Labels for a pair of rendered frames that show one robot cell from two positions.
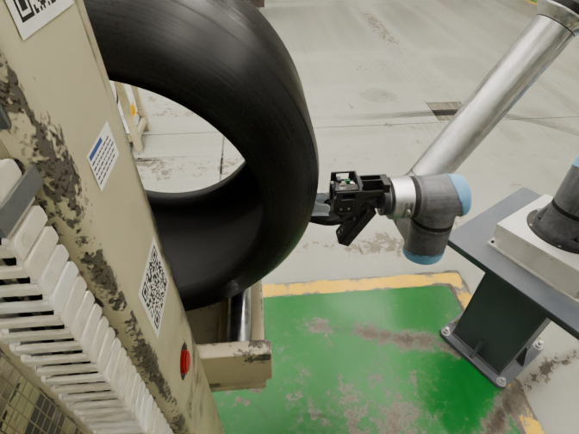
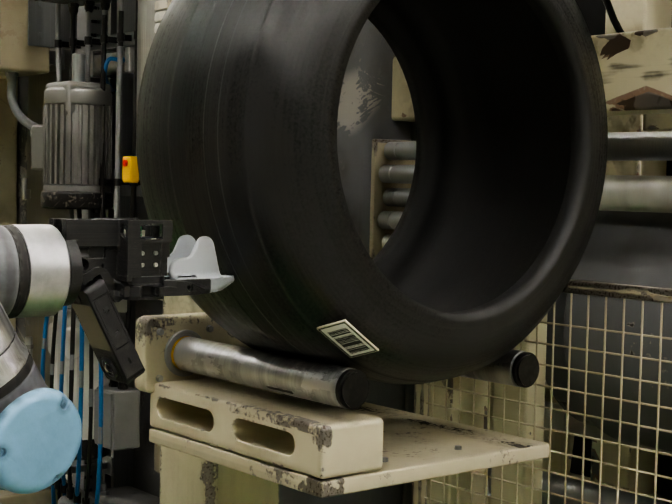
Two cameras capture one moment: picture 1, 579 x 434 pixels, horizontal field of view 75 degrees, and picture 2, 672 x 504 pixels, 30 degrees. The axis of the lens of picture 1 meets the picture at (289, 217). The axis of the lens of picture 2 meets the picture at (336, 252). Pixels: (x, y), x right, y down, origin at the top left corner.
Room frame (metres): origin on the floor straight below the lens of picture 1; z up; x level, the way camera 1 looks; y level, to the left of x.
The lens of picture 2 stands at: (1.78, -0.67, 1.12)
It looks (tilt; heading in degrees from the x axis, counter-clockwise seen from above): 3 degrees down; 145
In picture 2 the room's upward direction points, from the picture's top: 1 degrees clockwise
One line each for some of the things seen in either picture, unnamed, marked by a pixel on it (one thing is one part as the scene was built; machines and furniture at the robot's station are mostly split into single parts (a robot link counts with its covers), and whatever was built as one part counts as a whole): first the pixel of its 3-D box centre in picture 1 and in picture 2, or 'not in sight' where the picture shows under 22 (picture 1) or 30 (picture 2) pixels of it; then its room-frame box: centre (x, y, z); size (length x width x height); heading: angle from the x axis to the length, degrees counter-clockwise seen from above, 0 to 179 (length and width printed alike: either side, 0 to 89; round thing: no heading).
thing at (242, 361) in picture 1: (157, 367); (266, 345); (0.31, 0.23, 0.90); 0.40 x 0.03 x 0.10; 95
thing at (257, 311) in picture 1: (242, 299); (258, 422); (0.50, 0.10, 0.84); 0.36 x 0.09 x 0.06; 5
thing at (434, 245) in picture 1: (425, 233); not in sight; (0.62, -0.31, 0.92); 0.12 x 0.09 x 0.12; 9
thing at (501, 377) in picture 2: not in sight; (431, 353); (0.48, 0.38, 0.90); 0.35 x 0.05 x 0.05; 5
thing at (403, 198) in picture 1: (396, 198); (32, 270); (0.61, -0.22, 1.03); 0.10 x 0.05 x 0.09; 5
